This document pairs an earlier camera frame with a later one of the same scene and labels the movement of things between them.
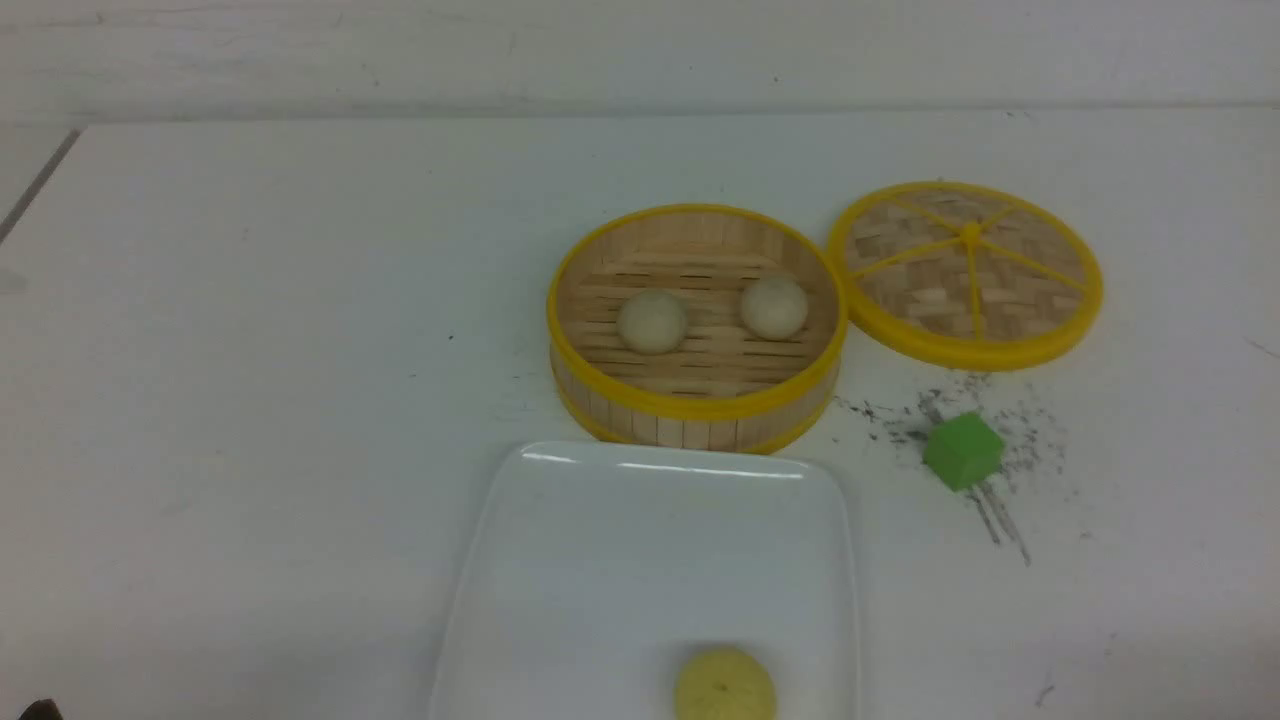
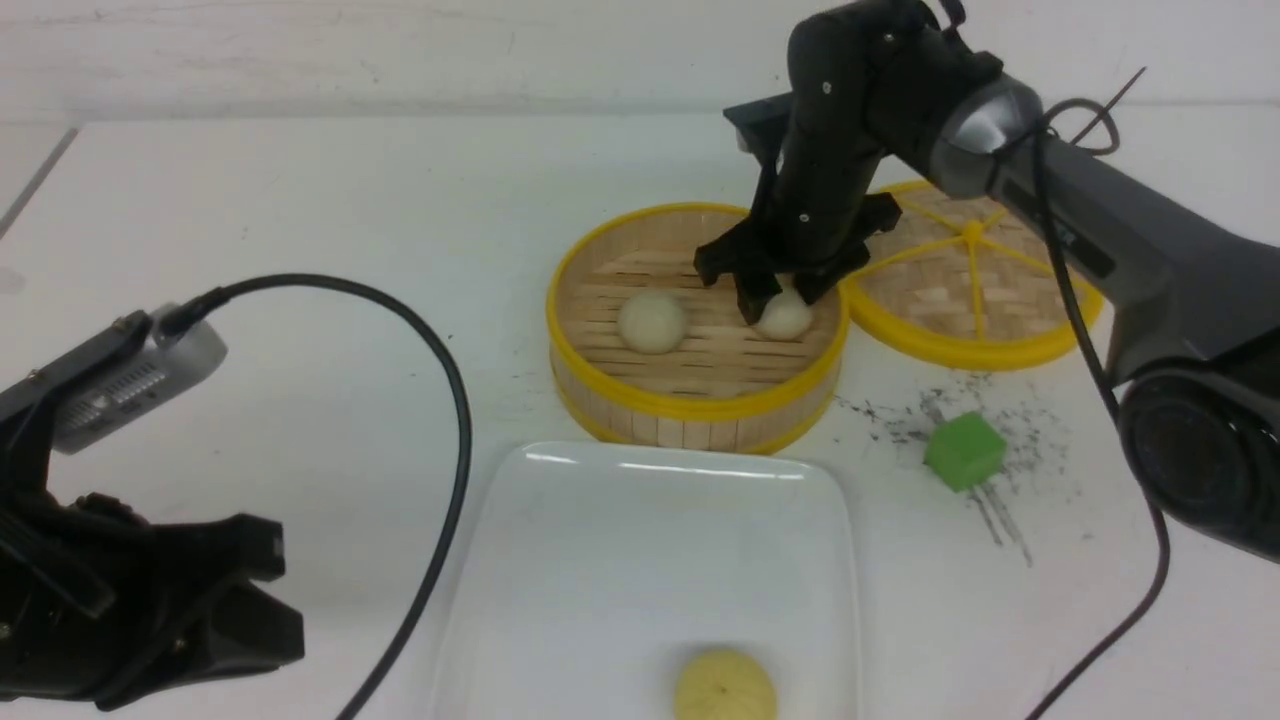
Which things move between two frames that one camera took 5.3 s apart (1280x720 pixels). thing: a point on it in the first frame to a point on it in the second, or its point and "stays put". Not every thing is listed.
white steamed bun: [651, 321] stays put
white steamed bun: [774, 308] stays put
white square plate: [593, 572] stays put
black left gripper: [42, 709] to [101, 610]
